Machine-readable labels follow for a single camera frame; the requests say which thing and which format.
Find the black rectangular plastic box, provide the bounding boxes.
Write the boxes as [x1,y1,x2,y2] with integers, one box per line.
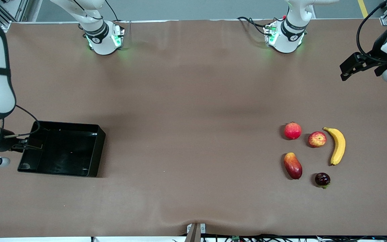
[17,121,106,177]

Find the yellow banana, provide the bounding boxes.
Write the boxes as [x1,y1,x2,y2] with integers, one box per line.
[323,127,346,166]

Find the red yellow apple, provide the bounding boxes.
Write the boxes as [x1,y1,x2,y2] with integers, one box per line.
[308,131,327,148]

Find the red pomegranate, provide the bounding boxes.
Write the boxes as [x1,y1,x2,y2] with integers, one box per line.
[284,122,302,140]

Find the red yellow mango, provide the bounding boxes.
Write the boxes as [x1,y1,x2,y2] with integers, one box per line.
[284,152,303,180]

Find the dark purple mangosteen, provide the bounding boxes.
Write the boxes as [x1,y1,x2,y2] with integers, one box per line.
[315,172,331,189]

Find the brown table mat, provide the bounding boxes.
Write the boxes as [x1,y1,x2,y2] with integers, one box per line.
[0,18,387,237]

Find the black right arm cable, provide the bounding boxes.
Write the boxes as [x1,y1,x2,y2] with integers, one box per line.
[2,105,50,139]

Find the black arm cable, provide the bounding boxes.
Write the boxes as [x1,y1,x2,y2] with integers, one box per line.
[356,0,387,64]
[2,105,50,139]

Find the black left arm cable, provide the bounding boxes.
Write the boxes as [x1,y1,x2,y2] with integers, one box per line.
[356,0,387,64]

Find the black left base cables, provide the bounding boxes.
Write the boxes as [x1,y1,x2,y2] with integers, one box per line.
[236,16,269,36]

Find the black right base cable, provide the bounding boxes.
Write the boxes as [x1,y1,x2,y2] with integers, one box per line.
[104,0,119,22]

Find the grey metal camera bracket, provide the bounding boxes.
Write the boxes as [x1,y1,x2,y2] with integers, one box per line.
[186,223,206,242]

